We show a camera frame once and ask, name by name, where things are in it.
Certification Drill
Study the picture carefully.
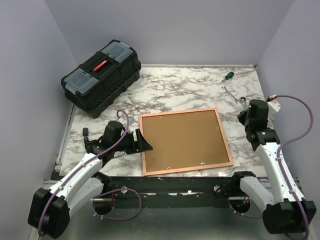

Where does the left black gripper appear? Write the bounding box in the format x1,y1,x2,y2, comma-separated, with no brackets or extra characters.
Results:
113,129,153,155

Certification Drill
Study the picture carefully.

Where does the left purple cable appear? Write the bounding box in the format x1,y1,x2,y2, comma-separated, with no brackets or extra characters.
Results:
37,109,130,237

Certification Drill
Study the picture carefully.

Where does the small silver open wrench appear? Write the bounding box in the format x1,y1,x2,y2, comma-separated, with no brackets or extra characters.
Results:
221,86,239,104

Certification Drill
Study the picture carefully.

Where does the silver ratchet wrench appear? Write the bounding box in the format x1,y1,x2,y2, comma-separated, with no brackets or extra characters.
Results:
239,96,248,110

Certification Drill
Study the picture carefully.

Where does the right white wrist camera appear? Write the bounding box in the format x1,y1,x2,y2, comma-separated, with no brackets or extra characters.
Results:
266,95,281,117

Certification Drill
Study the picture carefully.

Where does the small black cylinder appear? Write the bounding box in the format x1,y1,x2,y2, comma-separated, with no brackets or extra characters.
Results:
82,127,90,152

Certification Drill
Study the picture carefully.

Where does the red wooden picture frame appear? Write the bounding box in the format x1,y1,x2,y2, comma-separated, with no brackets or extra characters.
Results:
139,107,234,176

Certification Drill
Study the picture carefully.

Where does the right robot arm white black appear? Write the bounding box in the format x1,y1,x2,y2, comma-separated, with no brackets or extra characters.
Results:
230,97,317,238

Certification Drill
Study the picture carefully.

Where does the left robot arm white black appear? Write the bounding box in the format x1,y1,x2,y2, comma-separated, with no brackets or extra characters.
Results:
27,121,153,239

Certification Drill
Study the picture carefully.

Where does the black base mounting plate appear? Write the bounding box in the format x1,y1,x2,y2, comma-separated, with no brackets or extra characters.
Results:
92,175,249,212

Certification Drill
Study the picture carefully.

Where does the black plastic toolbox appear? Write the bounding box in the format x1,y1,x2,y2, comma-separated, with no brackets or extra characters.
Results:
61,39,142,119

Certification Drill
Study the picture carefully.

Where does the green handled screwdriver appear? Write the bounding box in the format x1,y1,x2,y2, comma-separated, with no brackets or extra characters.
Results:
221,71,235,83

